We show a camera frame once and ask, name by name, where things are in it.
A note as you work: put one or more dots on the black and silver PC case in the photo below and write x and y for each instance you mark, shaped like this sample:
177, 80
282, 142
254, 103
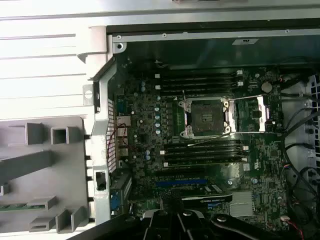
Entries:
100, 130

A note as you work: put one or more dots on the grey parts rack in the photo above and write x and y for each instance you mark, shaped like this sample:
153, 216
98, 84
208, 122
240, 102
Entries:
65, 160

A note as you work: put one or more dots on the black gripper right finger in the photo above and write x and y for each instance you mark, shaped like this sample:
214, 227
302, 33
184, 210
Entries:
192, 227

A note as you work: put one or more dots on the silver drive cage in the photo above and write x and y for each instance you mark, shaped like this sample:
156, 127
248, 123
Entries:
303, 90

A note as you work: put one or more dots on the black graphics card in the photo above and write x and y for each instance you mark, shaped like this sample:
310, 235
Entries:
207, 198

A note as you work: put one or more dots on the metal socket cover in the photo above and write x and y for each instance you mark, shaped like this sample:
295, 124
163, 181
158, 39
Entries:
261, 112

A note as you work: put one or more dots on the round coin battery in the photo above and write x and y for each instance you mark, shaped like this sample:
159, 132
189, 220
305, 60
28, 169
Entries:
266, 87

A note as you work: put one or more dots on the CPU socket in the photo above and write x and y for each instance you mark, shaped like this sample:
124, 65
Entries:
205, 117

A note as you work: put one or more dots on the silver chipset heatsink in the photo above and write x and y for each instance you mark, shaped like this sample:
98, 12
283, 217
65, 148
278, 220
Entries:
241, 203

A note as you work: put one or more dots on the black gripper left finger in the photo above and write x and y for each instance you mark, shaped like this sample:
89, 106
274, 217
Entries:
160, 225

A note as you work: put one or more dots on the blue expansion slot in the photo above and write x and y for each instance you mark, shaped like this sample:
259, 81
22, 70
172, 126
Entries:
180, 183

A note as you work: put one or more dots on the green RAM stick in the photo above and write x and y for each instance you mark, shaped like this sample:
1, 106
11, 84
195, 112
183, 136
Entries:
12, 207

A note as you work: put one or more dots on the green motherboard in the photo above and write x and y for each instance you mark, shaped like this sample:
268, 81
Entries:
260, 155

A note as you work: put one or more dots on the blue VGA port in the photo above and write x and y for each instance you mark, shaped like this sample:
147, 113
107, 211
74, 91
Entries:
115, 203

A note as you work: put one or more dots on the black RAM slot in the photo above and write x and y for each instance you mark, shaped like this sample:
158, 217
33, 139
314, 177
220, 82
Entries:
197, 80
197, 74
197, 92
212, 163
197, 85
212, 156
212, 150
220, 144

